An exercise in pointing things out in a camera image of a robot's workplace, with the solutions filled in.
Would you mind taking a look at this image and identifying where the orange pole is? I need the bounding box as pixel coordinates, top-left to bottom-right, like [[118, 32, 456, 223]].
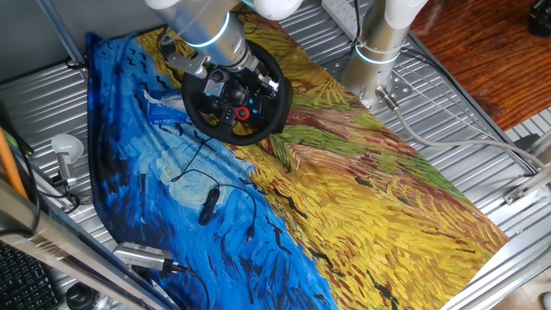
[[0, 127, 29, 200]]

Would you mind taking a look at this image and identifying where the aluminium post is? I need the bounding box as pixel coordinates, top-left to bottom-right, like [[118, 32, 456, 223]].
[[36, 0, 87, 66]]

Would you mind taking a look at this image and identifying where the black usb cable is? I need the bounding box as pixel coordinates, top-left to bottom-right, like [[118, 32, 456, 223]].
[[170, 128, 259, 242]]

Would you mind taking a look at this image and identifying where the black desk object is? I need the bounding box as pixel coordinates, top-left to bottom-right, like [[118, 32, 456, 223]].
[[528, 0, 551, 38]]

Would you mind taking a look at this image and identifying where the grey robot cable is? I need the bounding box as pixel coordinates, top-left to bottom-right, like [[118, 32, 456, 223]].
[[375, 84, 548, 171]]

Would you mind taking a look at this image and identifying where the aluminium corner bracket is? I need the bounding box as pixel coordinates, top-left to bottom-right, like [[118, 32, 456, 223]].
[[502, 185, 529, 206]]

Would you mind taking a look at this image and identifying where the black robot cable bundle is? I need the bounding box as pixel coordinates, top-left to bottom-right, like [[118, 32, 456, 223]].
[[351, 0, 368, 49]]

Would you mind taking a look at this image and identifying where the black steering wheel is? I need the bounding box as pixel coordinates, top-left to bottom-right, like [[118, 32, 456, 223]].
[[180, 38, 288, 146]]

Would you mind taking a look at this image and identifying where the black keyboard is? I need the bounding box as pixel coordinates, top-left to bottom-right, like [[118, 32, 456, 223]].
[[0, 240, 61, 310]]

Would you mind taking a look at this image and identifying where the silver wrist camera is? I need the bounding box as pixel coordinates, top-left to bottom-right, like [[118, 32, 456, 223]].
[[161, 40, 207, 78]]

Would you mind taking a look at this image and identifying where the black camera cable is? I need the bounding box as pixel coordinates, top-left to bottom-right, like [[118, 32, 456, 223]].
[[171, 263, 212, 310]]

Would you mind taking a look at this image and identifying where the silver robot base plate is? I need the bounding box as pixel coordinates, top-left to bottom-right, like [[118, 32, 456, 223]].
[[331, 51, 414, 113]]

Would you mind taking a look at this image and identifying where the blue tissue pack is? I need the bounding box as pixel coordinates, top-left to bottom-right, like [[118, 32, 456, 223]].
[[144, 89, 195, 127]]

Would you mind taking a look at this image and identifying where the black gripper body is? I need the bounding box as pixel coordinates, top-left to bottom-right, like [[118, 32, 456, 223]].
[[243, 59, 276, 90]]

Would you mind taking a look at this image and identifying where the painted wheatfield cloth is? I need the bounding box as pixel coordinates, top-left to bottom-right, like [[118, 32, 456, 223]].
[[84, 3, 511, 310]]

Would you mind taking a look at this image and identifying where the aluminium frame bar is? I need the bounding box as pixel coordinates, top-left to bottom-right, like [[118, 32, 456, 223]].
[[0, 178, 177, 310]]

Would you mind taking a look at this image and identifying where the black round knob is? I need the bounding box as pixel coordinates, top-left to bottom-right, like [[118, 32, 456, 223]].
[[65, 282, 101, 310]]

